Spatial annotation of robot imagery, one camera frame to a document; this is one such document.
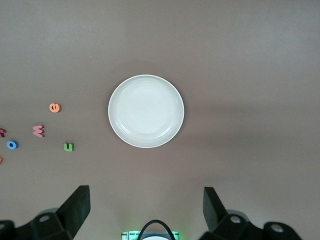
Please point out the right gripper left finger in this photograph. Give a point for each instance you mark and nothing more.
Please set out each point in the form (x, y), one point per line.
(77, 207)

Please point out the pink foam letter w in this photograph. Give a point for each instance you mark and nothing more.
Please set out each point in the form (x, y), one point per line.
(38, 131)

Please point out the beige round plate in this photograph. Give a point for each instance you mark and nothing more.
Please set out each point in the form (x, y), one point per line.
(146, 112)

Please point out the orange foam letter e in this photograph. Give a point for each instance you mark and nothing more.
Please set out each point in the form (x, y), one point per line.
(57, 109)

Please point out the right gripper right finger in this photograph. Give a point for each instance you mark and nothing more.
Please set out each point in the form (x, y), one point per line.
(212, 210)

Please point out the brown table cover sheet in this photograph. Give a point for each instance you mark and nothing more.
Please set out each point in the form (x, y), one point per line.
(225, 75)

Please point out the green foam letter n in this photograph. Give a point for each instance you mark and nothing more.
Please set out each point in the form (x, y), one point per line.
(65, 147)

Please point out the blue foam letter o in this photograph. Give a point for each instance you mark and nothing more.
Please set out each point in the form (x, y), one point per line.
(8, 145)

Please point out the dark red foam letter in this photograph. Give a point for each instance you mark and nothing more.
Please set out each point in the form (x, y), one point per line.
(2, 132)

